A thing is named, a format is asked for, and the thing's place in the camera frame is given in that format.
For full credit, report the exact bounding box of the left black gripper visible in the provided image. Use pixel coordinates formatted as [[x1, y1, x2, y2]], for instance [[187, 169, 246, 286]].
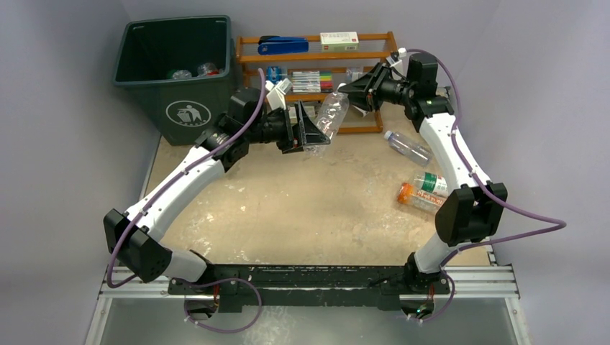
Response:
[[246, 101, 329, 154]]

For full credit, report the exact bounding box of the clear unlabelled bottle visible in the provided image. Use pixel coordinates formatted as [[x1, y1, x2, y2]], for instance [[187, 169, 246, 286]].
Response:
[[305, 91, 350, 157]]

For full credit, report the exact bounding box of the clear bottle white cap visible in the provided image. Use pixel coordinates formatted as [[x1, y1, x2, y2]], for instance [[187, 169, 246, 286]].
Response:
[[383, 131, 432, 167]]

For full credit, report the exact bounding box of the orange drink bottle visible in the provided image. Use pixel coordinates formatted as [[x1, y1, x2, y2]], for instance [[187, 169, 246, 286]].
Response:
[[397, 183, 445, 214]]

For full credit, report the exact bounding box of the green white label bottle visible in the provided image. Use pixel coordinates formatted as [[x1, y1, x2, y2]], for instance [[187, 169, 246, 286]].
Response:
[[412, 172, 450, 198]]

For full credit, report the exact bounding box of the red label bottle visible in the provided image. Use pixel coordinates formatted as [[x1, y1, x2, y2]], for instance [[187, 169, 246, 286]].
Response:
[[197, 63, 223, 78]]

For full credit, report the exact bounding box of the green tinted bottle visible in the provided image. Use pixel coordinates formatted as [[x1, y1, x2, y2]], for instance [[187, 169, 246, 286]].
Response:
[[167, 70, 193, 80]]

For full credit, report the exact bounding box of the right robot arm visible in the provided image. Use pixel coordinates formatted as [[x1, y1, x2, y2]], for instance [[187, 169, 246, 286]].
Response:
[[339, 50, 508, 293]]

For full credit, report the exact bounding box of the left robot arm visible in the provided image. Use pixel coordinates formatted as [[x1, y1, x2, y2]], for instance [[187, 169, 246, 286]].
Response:
[[103, 88, 330, 294]]

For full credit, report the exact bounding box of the dark green trash bin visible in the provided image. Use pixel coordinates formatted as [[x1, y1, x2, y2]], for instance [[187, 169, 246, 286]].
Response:
[[113, 15, 243, 146]]

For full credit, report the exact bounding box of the pack of coloured markers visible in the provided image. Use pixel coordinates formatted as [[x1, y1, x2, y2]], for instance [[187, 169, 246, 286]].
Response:
[[289, 70, 334, 93]]

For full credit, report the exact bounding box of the white green box top shelf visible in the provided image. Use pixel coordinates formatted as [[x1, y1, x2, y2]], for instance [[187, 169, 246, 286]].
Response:
[[319, 32, 360, 52]]

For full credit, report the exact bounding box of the orange wooden shelf rack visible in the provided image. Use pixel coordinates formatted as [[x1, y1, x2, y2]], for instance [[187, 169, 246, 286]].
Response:
[[235, 31, 399, 138]]

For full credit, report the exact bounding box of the blue white tape dispenser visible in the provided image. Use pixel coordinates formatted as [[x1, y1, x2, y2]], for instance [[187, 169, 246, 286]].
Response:
[[266, 65, 286, 85]]

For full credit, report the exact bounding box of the blue stapler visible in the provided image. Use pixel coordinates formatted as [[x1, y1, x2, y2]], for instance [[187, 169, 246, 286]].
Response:
[[257, 35, 309, 55]]

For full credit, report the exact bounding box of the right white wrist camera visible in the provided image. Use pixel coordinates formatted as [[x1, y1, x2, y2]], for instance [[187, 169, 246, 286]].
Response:
[[386, 47, 408, 68]]

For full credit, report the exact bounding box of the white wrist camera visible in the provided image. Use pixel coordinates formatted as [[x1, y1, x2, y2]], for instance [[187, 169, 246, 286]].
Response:
[[386, 47, 408, 68], [265, 78, 293, 110]]

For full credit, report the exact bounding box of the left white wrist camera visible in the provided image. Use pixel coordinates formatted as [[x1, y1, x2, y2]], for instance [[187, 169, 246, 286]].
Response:
[[265, 78, 293, 110]]

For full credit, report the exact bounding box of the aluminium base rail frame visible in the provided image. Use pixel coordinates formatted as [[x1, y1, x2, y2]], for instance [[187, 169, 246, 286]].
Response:
[[86, 257, 531, 344]]

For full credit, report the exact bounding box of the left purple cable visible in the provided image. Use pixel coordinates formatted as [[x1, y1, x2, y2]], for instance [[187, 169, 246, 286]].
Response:
[[105, 67, 268, 334]]

